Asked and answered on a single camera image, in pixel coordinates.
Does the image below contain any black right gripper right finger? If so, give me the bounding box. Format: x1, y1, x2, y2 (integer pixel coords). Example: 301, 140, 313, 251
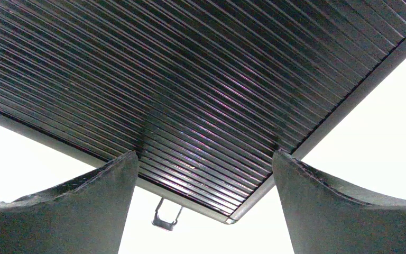
272, 151, 406, 253

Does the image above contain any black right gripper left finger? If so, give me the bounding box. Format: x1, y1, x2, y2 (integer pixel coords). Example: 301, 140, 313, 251
0, 151, 139, 253

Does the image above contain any black poker set case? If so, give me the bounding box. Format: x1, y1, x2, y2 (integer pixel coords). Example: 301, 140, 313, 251
0, 1, 406, 224

